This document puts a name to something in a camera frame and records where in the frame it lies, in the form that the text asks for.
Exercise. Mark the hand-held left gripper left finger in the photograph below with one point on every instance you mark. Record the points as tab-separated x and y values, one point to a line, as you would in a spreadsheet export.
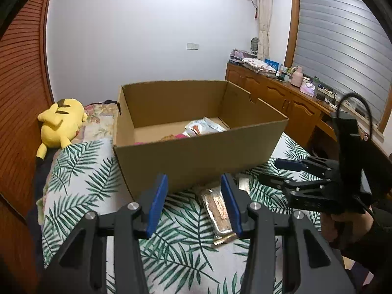
156	205

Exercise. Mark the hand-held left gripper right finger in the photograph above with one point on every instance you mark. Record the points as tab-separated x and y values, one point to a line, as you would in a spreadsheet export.
230	205

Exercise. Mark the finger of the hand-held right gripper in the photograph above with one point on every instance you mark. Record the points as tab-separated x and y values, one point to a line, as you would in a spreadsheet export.
289	164
275	180

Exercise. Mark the clear brown snack bar packet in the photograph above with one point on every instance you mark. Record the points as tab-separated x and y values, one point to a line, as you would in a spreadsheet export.
218	213

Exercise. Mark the cardboard box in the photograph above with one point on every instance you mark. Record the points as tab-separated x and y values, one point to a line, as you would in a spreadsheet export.
199	162

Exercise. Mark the silver orange snack packet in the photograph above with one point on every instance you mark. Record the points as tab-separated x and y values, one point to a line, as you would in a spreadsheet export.
206	125

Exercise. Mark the person's right forearm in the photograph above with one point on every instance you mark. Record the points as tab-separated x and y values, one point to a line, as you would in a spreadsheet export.
367	245

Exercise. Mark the person's right hand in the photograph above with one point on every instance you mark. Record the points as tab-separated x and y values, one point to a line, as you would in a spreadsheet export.
327	224

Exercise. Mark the small white sachet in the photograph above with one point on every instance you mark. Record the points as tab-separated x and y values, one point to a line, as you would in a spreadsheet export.
244	183

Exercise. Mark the long wooden cabinet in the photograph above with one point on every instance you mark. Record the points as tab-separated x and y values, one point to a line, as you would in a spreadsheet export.
275	95

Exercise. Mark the pink tissue box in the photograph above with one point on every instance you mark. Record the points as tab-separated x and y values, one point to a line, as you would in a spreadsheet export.
307	90

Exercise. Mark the leaf print blanket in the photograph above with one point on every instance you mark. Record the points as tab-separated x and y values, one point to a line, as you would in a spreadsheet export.
76	174

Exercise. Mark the green bottle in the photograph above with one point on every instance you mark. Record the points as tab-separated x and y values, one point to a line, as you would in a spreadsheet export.
316	83

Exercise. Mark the pink bottle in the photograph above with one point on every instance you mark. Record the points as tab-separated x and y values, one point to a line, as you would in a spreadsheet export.
296	78

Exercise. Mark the blue box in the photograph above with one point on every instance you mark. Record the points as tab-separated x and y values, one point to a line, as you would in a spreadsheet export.
272	65

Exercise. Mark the stack of folded cloths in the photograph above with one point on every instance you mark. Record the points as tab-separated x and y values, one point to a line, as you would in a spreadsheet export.
254	62

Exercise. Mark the dark bed cloth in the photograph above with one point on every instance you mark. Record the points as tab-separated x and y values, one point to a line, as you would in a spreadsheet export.
38	190

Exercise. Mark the small desk fan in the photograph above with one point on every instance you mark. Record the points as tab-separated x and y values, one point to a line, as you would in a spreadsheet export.
254	46

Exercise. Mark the grey window blind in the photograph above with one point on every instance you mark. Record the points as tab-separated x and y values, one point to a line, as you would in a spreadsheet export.
340	46

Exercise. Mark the yellow plush toy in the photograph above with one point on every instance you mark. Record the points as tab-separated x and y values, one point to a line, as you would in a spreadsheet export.
59	122

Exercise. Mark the cream curtain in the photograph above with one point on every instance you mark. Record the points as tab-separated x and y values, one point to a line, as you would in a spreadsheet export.
264	12

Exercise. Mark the wooden louvred wardrobe door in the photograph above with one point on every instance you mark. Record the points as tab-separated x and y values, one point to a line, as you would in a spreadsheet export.
21	82

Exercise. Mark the wooden window frame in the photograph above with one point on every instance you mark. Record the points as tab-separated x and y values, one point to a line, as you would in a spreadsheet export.
292	21

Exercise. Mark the white wall outlet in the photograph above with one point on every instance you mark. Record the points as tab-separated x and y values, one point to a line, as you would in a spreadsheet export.
193	46

